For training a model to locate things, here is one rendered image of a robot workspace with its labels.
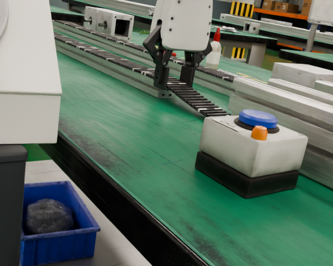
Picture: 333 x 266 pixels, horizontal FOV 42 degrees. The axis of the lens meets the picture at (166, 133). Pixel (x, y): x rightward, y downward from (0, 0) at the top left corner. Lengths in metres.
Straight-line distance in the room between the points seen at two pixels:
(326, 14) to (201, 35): 3.37
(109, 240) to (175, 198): 0.99
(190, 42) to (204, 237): 0.46
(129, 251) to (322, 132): 0.92
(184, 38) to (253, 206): 0.39
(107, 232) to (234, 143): 1.02
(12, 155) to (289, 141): 0.28
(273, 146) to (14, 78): 0.27
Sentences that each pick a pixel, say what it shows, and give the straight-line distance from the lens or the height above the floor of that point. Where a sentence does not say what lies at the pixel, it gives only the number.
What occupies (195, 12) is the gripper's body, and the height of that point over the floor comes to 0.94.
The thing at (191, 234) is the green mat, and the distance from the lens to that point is 0.35.
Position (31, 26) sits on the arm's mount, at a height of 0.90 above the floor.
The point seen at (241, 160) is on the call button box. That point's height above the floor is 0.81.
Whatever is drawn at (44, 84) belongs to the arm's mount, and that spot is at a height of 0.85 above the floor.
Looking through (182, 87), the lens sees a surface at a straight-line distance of 0.76.
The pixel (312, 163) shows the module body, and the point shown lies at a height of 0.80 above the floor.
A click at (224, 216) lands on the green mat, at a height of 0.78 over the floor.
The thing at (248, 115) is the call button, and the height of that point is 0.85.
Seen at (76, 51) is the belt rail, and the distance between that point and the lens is 1.06.
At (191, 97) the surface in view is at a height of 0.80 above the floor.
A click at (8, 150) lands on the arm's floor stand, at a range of 0.47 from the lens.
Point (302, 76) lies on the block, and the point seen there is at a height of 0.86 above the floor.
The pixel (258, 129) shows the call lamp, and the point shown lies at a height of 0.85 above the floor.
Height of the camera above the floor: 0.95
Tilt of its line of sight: 17 degrees down
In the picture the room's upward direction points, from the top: 9 degrees clockwise
